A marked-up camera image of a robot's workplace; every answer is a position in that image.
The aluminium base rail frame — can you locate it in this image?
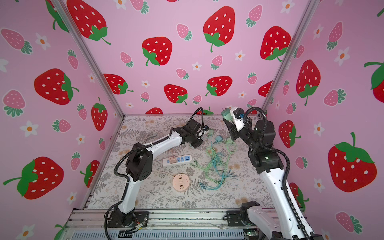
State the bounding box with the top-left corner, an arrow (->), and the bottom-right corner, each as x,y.
58,208 -> 316,240

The pink plug adapter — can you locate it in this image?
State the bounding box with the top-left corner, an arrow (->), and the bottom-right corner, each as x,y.
169,156 -> 177,164

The round pink power socket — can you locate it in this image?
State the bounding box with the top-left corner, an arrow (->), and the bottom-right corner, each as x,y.
172,174 -> 190,193

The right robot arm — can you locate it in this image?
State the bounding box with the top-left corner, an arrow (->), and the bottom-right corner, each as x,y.
221,107 -> 323,240

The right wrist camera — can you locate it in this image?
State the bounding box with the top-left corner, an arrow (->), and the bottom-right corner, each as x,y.
230,107 -> 248,132

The white blue power strip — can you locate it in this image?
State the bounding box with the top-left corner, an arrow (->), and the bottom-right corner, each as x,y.
163,155 -> 193,167

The light green plug adapter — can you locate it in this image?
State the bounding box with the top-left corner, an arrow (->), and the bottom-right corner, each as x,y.
226,138 -> 235,145

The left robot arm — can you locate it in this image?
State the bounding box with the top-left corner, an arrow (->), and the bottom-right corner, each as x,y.
105,108 -> 210,228

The green cable bundle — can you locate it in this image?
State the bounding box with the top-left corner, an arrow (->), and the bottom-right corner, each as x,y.
191,140 -> 241,191

